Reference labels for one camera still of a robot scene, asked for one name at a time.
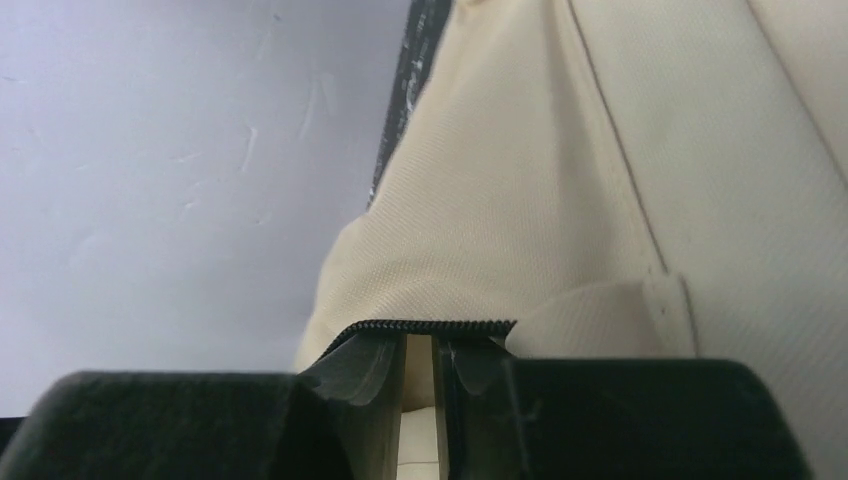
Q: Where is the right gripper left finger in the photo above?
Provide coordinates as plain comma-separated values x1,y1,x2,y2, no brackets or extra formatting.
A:
1,334,406,479

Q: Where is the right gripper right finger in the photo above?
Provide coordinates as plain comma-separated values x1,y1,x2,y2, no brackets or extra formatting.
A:
433,339,812,479

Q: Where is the beige canvas student bag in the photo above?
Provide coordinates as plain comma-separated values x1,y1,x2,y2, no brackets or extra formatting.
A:
295,1,847,479

